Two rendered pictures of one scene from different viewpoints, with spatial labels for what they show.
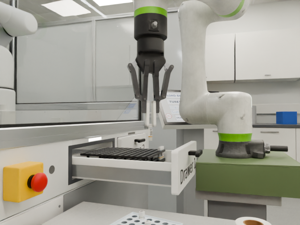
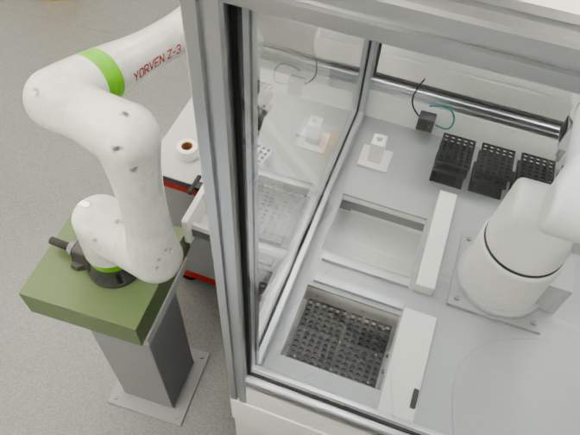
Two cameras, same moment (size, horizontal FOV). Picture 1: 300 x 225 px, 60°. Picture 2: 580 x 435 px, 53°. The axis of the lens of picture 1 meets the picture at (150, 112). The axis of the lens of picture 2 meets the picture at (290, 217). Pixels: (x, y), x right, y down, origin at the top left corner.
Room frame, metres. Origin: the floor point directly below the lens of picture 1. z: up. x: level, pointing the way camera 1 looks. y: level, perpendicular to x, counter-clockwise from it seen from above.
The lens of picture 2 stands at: (1.83, 0.09, 2.23)
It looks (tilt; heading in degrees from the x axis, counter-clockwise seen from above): 54 degrees down; 178
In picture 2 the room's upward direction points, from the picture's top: 4 degrees clockwise
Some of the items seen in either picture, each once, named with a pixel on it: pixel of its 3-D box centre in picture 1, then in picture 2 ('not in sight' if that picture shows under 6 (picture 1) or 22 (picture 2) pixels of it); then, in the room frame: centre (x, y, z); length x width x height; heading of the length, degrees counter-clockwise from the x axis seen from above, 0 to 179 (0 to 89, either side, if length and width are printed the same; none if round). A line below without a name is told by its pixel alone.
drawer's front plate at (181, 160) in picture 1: (185, 163); (207, 195); (0.78, -0.11, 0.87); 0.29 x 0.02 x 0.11; 161
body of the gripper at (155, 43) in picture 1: (150, 56); not in sight; (0.72, 0.00, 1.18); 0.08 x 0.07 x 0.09; 101
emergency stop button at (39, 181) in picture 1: (37, 181); not in sight; (0.55, 0.24, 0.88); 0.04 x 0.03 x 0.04; 161
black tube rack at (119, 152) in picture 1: (125, 160); not in sight; (0.85, 0.08, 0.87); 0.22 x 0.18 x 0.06; 71
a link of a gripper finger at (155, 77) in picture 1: (156, 81); not in sight; (0.72, -0.02, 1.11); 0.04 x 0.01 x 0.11; 11
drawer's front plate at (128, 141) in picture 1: (133, 147); not in sight; (1.18, 0.07, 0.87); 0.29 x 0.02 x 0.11; 161
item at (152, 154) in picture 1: (154, 153); not in sight; (0.81, -0.02, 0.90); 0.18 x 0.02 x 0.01; 161
